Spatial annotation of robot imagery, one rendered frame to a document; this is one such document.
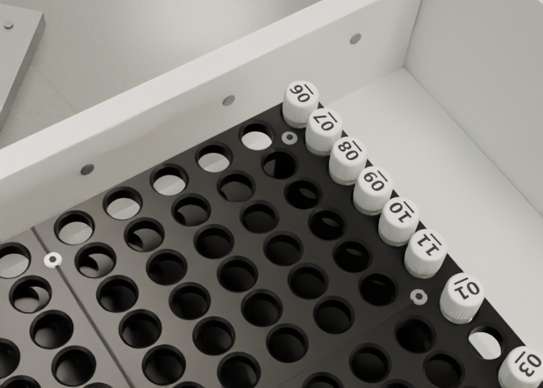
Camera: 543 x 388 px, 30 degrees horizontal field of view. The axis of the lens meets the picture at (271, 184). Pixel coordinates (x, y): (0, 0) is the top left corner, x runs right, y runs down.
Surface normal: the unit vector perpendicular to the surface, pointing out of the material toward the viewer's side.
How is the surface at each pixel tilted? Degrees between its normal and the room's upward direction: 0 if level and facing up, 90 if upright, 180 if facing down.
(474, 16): 90
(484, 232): 0
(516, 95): 90
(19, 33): 3
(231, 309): 0
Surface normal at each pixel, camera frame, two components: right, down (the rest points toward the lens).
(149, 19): 0.07, -0.54
